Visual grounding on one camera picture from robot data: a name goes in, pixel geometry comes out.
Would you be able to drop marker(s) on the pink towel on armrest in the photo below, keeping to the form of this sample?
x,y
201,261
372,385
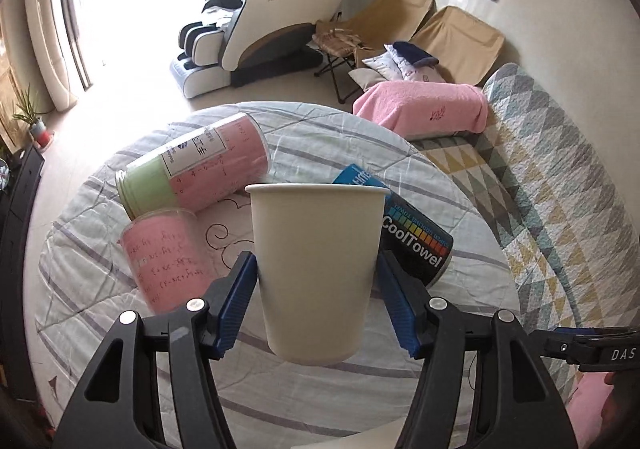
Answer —
x,y
417,110

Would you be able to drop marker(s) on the pink green towel canister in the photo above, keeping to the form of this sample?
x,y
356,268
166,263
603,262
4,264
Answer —
x,y
196,170

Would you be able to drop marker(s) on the left tan folding chair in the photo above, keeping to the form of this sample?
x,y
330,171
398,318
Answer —
x,y
385,21

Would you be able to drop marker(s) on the triangle patterned quilted sofa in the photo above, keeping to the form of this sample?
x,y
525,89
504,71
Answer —
x,y
544,193

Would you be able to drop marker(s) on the white standing air conditioner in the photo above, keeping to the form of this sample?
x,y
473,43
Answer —
x,y
47,31

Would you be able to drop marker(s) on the white paper cup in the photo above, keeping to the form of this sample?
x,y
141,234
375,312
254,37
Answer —
x,y
316,246

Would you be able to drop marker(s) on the small folding stool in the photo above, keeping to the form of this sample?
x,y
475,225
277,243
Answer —
x,y
338,46

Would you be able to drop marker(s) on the small pink towel canister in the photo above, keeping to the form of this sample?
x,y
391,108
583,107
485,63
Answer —
x,y
168,258

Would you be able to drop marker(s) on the black tv cabinet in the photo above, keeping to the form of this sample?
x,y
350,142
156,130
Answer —
x,y
17,202

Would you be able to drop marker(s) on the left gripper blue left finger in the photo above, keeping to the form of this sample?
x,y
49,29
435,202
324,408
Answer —
x,y
231,313

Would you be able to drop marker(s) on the potted plant red pot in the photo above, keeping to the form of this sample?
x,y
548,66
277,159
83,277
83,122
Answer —
x,y
27,113

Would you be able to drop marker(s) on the white massage chair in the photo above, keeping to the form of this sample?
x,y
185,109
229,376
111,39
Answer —
x,y
236,42

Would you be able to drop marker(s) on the person's right hand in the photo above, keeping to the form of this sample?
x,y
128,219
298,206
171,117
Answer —
x,y
620,414

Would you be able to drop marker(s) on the navy blue cushion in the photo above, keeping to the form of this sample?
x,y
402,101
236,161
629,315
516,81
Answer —
x,y
415,55

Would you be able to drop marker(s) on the white patterned pillow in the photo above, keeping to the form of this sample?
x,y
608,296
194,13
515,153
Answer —
x,y
392,67

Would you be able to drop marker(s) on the blue black CoolTowel can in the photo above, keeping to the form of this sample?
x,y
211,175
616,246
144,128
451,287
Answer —
x,y
420,246

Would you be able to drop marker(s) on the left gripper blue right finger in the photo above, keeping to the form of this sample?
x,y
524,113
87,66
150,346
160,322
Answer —
x,y
402,313

